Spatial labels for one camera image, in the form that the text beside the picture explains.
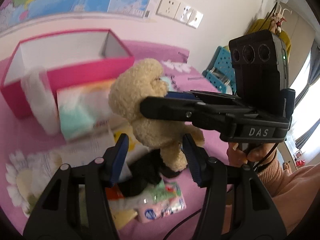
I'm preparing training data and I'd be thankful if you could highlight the pink sleeved right forearm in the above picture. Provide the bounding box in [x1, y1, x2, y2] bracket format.
[258, 159, 320, 233]

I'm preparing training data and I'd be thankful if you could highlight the grey window curtain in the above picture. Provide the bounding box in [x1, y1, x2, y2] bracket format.
[293, 39, 320, 151]

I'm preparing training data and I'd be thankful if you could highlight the small floral tissue pack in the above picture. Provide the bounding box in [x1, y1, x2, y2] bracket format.
[105, 181, 187, 223]

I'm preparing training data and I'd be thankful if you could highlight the red white plush ornament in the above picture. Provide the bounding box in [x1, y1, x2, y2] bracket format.
[270, 12, 286, 34]

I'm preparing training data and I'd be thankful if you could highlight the yellow garment on chair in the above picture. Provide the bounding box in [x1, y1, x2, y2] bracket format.
[246, 18, 292, 53]

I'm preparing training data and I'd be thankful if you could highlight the white wall switch right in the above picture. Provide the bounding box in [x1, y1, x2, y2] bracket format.
[187, 9, 204, 29]

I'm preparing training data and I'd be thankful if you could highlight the beige plush teddy bear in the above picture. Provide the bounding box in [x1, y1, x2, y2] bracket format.
[108, 59, 204, 172]

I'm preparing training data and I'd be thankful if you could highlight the white wall socket middle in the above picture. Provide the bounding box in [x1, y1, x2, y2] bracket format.
[174, 2, 193, 24]

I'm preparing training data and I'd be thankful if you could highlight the person's right hand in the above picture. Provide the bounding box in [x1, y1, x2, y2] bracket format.
[227, 142, 276, 167]

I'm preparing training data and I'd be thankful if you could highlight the white pump lotion bottle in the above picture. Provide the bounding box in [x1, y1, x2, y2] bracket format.
[21, 67, 60, 135]

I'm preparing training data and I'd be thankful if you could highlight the large pastel tissue pack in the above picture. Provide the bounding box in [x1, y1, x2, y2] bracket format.
[56, 79, 126, 141]

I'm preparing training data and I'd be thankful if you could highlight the black cable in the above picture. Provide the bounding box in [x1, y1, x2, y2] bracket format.
[162, 142, 278, 240]

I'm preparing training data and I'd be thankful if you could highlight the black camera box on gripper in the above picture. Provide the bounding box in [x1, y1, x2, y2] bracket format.
[228, 29, 289, 99]

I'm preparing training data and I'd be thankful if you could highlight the blue perforated plastic basket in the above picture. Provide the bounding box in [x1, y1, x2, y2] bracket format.
[202, 46, 236, 95]

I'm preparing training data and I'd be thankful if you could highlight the white wall socket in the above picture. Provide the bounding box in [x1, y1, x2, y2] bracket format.
[174, 2, 193, 24]
[156, 0, 181, 19]

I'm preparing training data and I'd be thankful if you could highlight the pink floral tablecloth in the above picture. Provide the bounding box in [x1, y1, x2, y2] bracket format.
[1, 41, 228, 239]

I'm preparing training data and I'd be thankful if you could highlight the black soft cloth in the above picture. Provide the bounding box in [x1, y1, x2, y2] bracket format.
[117, 149, 181, 197]

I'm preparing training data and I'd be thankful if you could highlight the white wall socket left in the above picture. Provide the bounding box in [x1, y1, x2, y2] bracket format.
[156, 0, 181, 19]

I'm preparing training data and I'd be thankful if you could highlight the pink open cardboard box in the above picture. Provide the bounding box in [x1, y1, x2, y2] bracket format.
[1, 29, 135, 119]

